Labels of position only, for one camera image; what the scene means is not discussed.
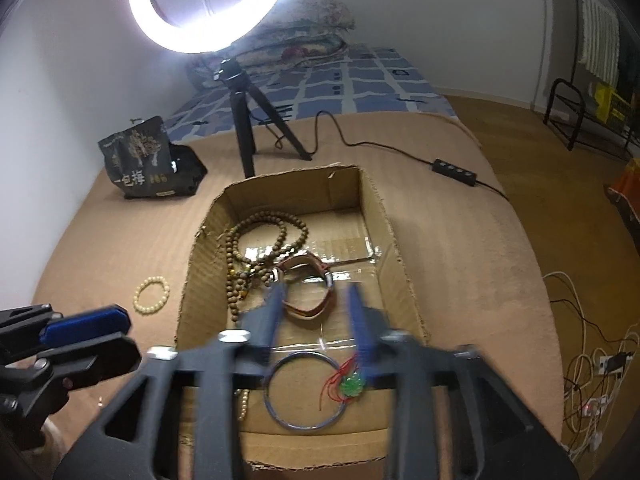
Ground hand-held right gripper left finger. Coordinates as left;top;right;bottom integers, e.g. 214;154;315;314
52;280;291;480

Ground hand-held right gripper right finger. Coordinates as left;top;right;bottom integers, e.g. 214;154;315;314
347;282;581;480

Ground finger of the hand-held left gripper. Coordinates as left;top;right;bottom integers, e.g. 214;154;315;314
30;334;142;387
0;304;132;348

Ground brown strap watch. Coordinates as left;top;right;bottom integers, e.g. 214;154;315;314
272;254;337;320

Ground cream bead bracelet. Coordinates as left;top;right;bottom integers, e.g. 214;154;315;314
133;275;171;315

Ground green pendant with red cord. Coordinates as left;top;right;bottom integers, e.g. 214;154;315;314
320;355;368;403

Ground cardboard box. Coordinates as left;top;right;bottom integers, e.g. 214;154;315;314
172;164;433;466

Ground brown wooden bead necklace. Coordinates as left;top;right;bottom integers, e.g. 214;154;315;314
217;211;311;331

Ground dark bangle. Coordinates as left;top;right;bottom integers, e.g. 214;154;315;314
263;352;348;432

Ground black snack bag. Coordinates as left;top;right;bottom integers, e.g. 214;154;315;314
97;116;208;201

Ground black tripod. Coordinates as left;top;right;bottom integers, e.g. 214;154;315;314
212;57;313;178

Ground blue checked bed sheet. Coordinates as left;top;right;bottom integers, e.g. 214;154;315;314
162;45;458;136

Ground white power strip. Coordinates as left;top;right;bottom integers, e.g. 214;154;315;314
595;352;631;376

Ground floral folded quilt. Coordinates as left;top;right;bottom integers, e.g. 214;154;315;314
187;0;357;76

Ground black shoe rack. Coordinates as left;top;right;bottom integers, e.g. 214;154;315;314
542;79;640;161

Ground orange cloth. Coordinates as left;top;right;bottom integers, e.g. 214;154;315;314
605;157;640;256

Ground yellow box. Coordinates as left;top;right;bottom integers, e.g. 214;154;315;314
592;82;633;123

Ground white knitted scarf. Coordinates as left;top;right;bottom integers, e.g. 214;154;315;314
582;0;623;78

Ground black power cable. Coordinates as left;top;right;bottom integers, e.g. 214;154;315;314
272;110;507;198

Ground black inline cable controller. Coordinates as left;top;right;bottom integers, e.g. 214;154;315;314
431;158;478;184

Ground white floor cables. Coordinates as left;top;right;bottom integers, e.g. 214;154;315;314
542;270;640;461

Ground round ring light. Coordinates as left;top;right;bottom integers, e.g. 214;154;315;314
127;0;291;55

